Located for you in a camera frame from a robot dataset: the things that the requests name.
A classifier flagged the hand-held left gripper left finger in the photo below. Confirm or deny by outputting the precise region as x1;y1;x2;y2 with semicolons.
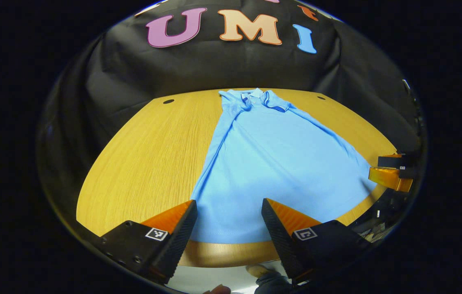
99;199;198;285

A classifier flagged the person's dark trouser leg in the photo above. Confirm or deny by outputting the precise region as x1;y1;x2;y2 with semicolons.
254;273;295;294

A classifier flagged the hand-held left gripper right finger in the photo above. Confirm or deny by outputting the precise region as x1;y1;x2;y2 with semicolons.
261;198;373;286

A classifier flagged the black backdrop cloth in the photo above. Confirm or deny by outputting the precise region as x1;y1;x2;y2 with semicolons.
37;0;427;221

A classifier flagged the person's tan shoe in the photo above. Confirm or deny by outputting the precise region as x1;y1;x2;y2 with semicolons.
246;264;277;279

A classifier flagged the light blue T-shirt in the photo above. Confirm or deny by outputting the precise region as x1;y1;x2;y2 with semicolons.
190;87;378;245

